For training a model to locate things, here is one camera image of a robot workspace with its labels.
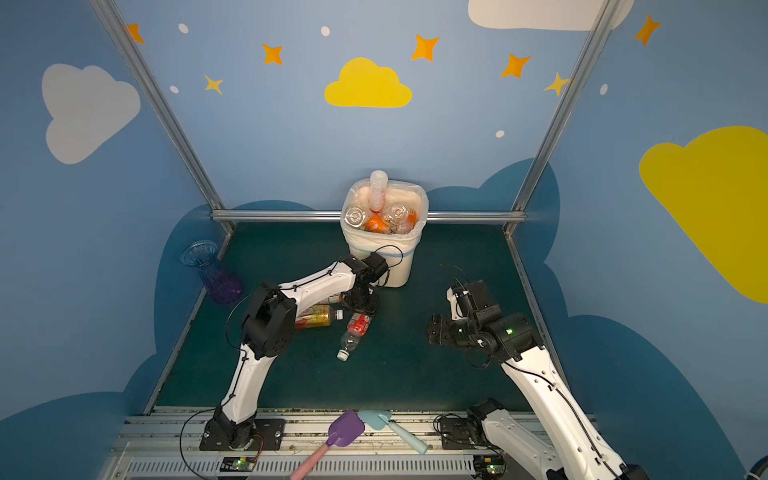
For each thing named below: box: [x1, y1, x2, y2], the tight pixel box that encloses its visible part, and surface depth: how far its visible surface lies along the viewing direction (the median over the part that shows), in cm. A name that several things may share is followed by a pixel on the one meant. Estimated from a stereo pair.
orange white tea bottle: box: [364, 213, 390, 233], surface depth 97 cm
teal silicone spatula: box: [358, 410, 430, 455], surface depth 77 cm
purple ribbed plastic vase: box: [181, 240, 243, 304], surface depth 90 cm
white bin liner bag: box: [340, 180, 429, 251], surface depth 92 cm
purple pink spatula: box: [290, 409, 365, 480], surface depth 76 cm
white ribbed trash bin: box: [340, 178, 429, 288], surface depth 90 cm
